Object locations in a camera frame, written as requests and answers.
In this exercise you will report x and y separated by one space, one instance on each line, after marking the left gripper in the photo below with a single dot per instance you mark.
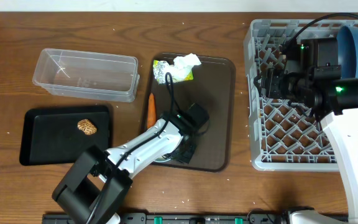
184 149

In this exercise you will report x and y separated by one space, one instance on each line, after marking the black bin lid tray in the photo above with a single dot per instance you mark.
51 136

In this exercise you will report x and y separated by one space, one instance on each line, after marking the brown food scrap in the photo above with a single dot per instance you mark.
87 127

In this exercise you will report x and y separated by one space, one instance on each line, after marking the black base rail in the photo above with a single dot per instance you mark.
255 216

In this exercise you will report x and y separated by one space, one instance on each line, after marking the small bowl with rice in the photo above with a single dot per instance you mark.
163 158

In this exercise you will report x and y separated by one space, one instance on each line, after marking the orange carrot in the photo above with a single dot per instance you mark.
151 112

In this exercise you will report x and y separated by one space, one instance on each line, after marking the white napkin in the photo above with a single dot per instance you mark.
186 63

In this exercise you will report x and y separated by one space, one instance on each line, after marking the foil wrapper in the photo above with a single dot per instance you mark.
161 68

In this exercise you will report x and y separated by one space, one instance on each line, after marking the brown serving tray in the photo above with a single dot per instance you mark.
212 87

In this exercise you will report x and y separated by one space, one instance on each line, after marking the dark blue bowl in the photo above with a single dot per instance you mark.
347 41

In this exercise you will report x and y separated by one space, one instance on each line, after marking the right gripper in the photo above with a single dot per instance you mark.
270 84

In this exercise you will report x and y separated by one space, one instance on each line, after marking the grey dishwasher rack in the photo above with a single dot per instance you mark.
284 136

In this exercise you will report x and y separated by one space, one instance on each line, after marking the clear plastic container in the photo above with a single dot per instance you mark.
90 75

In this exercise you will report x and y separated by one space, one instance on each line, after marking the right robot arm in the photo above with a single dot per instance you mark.
313 76

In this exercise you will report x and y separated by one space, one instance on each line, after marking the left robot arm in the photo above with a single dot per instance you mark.
97 183

